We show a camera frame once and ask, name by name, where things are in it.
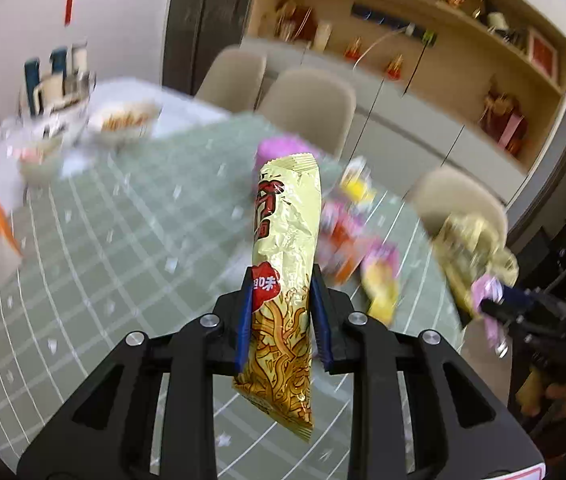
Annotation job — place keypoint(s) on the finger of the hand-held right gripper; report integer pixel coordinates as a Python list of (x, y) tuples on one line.
[(515, 301)]

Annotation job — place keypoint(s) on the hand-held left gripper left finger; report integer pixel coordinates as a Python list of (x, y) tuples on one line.
[(244, 320)]

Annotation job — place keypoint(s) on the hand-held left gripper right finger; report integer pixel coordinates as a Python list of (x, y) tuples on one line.
[(322, 325)]

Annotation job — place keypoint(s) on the pink plastic wrapper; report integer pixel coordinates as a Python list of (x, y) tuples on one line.
[(488, 290)]

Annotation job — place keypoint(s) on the orange white wrapper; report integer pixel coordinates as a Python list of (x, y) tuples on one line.
[(340, 245)]

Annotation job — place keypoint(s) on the yellow noodle snack packet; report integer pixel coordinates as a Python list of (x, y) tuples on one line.
[(283, 240)]

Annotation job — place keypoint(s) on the pink cartoon tissue wrapper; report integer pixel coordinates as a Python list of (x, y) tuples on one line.
[(278, 150)]

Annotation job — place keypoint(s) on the person's right hand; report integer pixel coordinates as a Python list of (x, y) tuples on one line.
[(563, 397)]

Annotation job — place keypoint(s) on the yellow pink wrapper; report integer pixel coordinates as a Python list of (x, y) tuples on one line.
[(380, 280)]

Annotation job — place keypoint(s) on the beige chair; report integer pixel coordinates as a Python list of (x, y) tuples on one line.
[(453, 195), (233, 77), (308, 110)]

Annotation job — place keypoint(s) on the green checked tablecloth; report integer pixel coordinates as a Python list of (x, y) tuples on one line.
[(128, 240)]

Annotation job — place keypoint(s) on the yellow white wrapper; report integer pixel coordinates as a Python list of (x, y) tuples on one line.
[(358, 185)]

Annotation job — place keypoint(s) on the flower bouquet decoration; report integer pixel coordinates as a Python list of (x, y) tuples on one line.
[(503, 120)]

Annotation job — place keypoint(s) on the wooden shelf cabinet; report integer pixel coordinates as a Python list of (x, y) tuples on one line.
[(413, 110)]

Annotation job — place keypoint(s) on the white bowl with snacks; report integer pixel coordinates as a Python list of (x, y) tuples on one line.
[(123, 122)]

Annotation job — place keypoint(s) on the small white bowl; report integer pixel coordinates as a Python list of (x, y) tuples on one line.
[(38, 160)]

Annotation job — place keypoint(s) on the red figurine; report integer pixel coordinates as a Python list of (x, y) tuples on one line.
[(354, 50), (394, 67)]

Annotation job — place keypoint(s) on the white cup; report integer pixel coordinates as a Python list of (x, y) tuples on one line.
[(322, 37)]

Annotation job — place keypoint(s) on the metal rack with bottles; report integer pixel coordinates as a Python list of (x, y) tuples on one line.
[(58, 85)]

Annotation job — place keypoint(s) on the dark blue power strip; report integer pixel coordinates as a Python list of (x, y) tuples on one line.
[(393, 22)]

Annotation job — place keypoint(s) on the red gift bag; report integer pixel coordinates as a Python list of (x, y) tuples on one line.
[(295, 20)]

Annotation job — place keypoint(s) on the red picture frame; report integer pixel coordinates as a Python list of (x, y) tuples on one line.
[(543, 52)]

